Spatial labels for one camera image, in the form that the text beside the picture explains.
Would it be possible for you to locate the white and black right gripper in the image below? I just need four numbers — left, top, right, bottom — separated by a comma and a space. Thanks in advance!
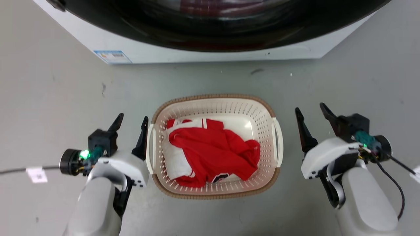
294, 102, 392, 180

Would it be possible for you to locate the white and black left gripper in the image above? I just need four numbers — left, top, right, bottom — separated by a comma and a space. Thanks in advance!
59, 113, 150, 188

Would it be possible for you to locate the beige plastic laundry basket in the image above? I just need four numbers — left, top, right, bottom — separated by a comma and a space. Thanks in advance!
146, 94, 284, 200

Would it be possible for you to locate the blue and white energy label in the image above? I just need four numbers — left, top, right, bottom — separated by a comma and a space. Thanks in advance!
93, 50, 132, 64

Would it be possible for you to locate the red and white jersey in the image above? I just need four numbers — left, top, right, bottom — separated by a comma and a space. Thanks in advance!
162, 118, 261, 188

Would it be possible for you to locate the white washing machine body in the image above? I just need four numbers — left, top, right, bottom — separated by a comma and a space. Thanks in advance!
33, 0, 378, 65

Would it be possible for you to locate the black glass washing machine door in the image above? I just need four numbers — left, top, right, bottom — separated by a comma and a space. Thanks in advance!
46, 0, 392, 53

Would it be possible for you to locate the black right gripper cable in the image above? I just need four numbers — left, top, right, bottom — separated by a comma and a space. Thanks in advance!
387, 155, 417, 175

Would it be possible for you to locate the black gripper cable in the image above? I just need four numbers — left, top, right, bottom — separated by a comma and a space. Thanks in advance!
387, 155, 417, 175
0, 166, 61, 175

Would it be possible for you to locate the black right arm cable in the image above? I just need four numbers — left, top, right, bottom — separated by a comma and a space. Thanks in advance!
370, 153, 406, 221

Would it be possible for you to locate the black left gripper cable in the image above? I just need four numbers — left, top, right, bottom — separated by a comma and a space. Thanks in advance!
0, 166, 61, 175

